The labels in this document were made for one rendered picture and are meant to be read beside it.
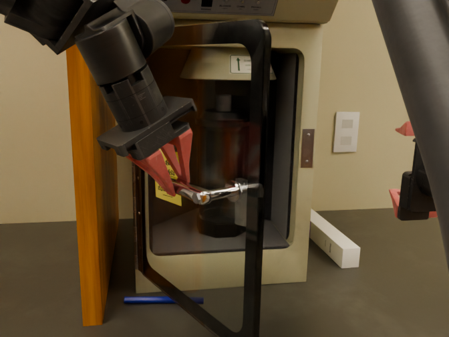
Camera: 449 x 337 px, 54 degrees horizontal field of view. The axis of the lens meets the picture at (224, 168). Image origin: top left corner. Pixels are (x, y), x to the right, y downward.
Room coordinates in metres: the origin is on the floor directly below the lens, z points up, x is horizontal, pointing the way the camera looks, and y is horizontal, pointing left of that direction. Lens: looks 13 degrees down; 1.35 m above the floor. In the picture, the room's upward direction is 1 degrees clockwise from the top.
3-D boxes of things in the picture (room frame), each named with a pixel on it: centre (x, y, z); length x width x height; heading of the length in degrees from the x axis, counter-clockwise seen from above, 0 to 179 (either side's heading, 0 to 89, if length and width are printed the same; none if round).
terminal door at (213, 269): (0.59, 0.05, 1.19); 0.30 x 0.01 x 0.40; 37
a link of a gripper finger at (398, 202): (0.64, -0.28, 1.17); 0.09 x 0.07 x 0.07; 10
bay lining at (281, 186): (0.87, 0.02, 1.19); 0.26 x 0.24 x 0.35; 100
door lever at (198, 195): (0.51, 0.03, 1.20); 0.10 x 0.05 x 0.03; 37
